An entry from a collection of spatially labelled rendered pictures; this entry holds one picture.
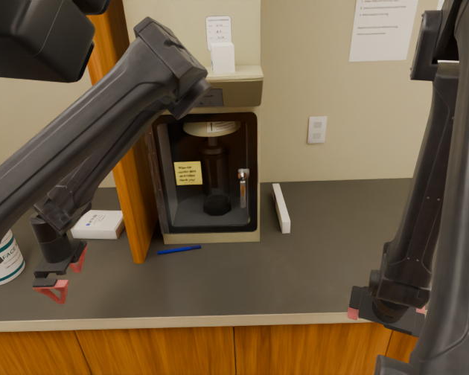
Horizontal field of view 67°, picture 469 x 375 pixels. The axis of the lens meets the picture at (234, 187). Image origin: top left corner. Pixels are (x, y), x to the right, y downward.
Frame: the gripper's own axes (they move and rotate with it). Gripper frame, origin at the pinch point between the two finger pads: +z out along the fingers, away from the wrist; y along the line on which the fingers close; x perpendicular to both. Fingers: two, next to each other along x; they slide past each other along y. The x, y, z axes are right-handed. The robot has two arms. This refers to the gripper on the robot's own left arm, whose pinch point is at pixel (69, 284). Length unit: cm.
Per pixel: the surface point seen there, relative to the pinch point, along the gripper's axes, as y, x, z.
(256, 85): 23, -45, -39
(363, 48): 75, -87, -37
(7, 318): 4.4, 22.4, 16.2
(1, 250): 19.3, 28.3, 5.1
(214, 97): 26, -35, -35
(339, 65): 75, -79, -32
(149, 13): 33, -20, -54
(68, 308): 7.2, 7.2, 16.1
